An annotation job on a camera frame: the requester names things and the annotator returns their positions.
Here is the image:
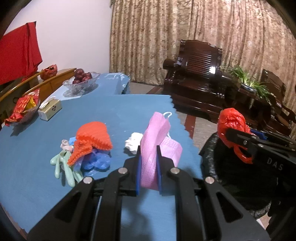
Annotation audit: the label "green rubber glove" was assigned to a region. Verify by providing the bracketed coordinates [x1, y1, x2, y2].
[50, 150, 83, 187]

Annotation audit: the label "white tissue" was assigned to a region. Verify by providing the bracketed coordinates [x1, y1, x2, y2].
[125, 132, 143, 155]

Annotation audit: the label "patterned beige curtain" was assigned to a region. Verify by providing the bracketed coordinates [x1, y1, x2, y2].
[110, 1, 295, 109]

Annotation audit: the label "black lined trash bin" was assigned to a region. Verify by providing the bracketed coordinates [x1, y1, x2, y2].
[200, 133, 277, 219]

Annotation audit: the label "glass snack dish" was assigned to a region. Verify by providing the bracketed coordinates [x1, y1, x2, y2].
[10, 100, 41, 126]

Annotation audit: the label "dark wooden side table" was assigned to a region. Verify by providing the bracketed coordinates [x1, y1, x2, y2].
[224, 87, 271, 131]

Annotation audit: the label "red snack bags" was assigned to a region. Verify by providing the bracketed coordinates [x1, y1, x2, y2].
[4, 89, 40, 126]

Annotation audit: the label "blue hand cream tube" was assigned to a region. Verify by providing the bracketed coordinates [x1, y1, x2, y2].
[60, 137, 76, 152]

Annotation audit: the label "pink face mask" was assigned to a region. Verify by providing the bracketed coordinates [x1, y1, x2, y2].
[140, 111, 183, 190]

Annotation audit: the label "tissue box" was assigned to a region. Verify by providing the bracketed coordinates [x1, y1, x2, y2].
[38, 96, 62, 121]

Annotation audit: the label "blue plastic bag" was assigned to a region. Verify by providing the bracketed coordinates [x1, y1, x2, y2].
[74, 148, 111, 172]

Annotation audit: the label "red apples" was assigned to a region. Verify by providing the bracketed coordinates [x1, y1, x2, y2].
[72, 68, 92, 84]

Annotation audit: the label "potted green plant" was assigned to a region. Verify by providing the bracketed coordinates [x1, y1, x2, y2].
[228, 65, 271, 101]

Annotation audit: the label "orange foam fruit net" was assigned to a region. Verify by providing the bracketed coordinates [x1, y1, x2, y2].
[74, 121, 113, 151]

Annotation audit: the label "glass fruit bowl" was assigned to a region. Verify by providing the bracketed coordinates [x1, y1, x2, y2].
[63, 72, 100, 94]

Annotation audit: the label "blue table cloth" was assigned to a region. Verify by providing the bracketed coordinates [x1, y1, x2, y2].
[1, 94, 202, 240]

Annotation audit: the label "red cloth cover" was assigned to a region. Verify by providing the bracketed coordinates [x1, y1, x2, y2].
[0, 22, 43, 84]

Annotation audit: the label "dark wooden armchair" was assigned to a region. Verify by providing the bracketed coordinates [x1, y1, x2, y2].
[162, 39, 228, 119]
[260, 69, 295, 136]

